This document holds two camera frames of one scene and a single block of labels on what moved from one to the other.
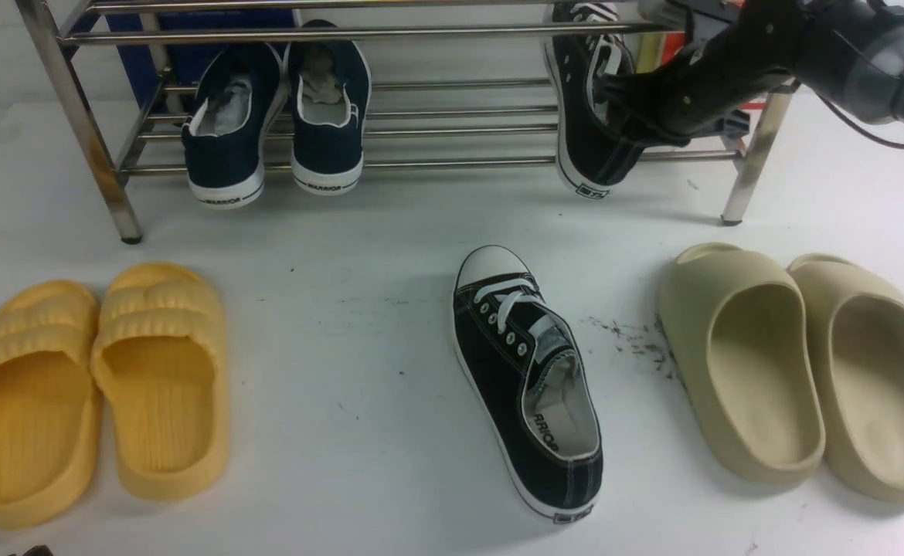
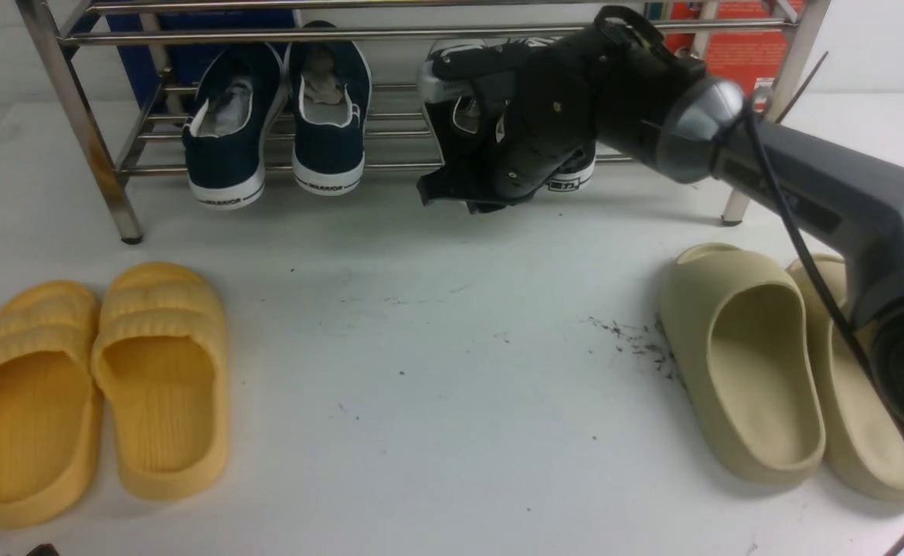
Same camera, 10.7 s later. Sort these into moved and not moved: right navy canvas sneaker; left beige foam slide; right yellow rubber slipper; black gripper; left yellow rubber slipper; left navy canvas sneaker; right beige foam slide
Moved: black gripper
Not moved: left beige foam slide; right navy canvas sneaker; right yellow rubber slipper; left yellow rubber slipper; right beige foam slide; left navy canvas sneaker
